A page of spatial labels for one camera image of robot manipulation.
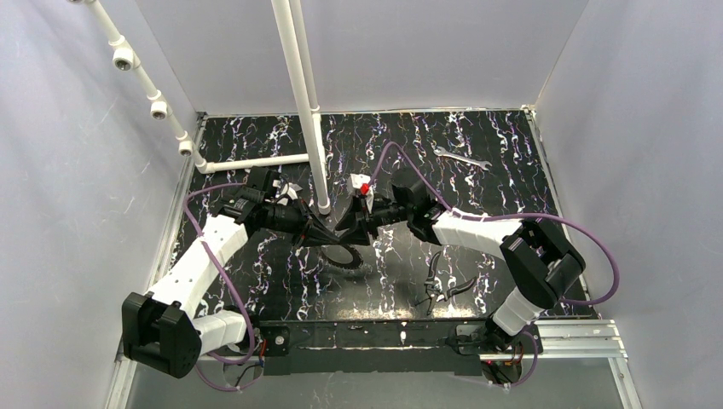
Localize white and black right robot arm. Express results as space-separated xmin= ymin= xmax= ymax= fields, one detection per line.
xmin=334 ymin=168 xmax=586 ymax=351

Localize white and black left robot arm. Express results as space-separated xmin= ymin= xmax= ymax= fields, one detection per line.
xmin=121 ymin=167 xmax=340 ymax=378

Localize silver open-end wrench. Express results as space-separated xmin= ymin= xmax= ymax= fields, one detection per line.
xmin=433 ymin=147 xmax=491 ymax=170

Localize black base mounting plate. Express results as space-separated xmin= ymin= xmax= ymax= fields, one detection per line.
xmin=257 ymin=318 xmax=544 ymax=376

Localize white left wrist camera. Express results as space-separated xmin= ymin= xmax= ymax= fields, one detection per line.
xmin=270 ymin=180 xmax=303 ymax=205

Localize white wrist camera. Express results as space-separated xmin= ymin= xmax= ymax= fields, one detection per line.
xmin=270 ymin=180 xmax=303 ymax=205
xmin=348 ymin=173 xmax=374 ymax=211

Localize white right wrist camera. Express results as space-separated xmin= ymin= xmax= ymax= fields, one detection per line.
xmin=348 ymin=173 xmax=374 ymax=211

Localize black wire stripper pliers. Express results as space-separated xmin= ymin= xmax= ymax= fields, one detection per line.
xmin=415 ymin=251 xmax=477 ymax=316

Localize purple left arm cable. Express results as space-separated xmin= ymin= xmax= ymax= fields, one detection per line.
xmin=182 ymin=181 xmax=267 ymax=393

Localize white PVC pipe frame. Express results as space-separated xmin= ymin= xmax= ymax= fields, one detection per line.
xmin=84 ymin=1 xmax=331 ymax=215

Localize aluminium extrusion rail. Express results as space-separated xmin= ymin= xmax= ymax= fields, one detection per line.
xmin=115 ymin=320 xmax=628 ymax=362

